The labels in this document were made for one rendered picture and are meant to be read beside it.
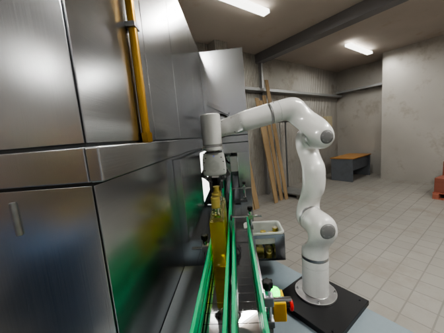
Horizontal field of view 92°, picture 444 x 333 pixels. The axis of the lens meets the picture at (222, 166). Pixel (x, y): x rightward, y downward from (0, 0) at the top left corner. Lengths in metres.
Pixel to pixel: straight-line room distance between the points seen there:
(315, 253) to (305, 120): 0.59
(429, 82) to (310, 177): 6.51
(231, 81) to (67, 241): 1.77
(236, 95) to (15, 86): 1.69
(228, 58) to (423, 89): 5.96
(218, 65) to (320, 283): 1.72
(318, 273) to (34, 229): 1.04
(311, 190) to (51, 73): 0.94
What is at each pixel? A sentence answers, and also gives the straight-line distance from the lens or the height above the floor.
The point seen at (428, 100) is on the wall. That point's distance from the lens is 7.35.
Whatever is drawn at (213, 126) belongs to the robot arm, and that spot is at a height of 1.61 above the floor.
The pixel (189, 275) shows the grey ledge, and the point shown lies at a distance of 0.93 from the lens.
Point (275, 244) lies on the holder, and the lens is 1.32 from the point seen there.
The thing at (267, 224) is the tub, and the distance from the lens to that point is 1.44.
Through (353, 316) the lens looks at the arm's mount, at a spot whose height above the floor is 0.77.
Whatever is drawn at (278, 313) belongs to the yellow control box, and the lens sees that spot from 0.90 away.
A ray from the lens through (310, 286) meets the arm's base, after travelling 1.22.
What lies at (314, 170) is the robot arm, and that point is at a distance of 1.01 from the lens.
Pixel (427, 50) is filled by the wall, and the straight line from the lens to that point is 7.52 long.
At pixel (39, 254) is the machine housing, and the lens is 0.53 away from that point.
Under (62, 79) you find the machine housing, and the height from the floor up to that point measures 1.67.
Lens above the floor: 1.56
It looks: 8 degrees down
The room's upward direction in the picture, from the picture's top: 5 degrees counter-clockwise
